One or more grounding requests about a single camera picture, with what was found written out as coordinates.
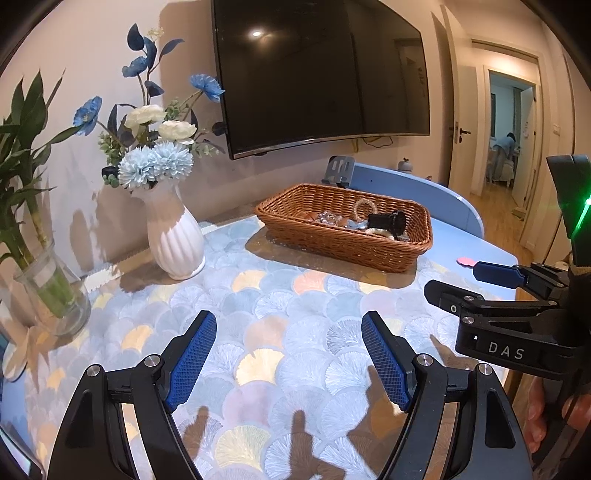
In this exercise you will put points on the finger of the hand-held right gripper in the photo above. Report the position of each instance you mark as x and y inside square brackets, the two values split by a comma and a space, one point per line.
[498, 272]
[461, 302]

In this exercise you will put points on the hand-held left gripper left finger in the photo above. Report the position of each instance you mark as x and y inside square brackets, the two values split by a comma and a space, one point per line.
[194, 360]

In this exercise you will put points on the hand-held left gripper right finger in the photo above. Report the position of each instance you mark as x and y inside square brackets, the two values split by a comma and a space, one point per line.
[385, 364]

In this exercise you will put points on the brown wicker basket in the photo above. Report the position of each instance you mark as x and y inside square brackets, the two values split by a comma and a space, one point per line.
[332, 244]

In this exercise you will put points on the person's right hand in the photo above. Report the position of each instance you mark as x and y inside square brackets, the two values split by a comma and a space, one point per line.
[536, 415]

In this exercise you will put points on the small pink clip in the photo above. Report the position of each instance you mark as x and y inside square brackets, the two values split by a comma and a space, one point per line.
[465, 262]

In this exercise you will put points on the scallop-patterned pastel table mat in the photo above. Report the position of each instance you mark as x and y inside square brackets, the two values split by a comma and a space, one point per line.
[277, 332]

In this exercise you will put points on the blue curved furniture panel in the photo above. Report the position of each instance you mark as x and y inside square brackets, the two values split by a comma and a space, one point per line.
[443, 203]

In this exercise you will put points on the white ribbed vase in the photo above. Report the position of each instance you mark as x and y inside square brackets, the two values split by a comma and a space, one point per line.
[175, 235]

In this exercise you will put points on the small dark figurine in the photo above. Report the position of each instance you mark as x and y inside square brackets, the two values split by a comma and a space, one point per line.
[405, 165]

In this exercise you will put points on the clear glass vase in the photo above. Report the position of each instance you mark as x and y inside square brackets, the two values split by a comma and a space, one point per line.
[60, 295]

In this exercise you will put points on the grey metal phone stand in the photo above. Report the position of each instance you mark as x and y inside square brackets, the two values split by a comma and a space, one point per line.
[337, 170]

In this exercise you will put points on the blue and white flower bouquet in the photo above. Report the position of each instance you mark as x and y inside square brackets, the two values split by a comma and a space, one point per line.
[154, 161]

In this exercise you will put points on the green bamboo plant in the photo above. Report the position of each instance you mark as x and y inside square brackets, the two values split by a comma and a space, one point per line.
[23, 161]

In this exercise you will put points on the black wall television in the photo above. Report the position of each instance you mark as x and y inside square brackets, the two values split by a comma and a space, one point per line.
[318, 69]

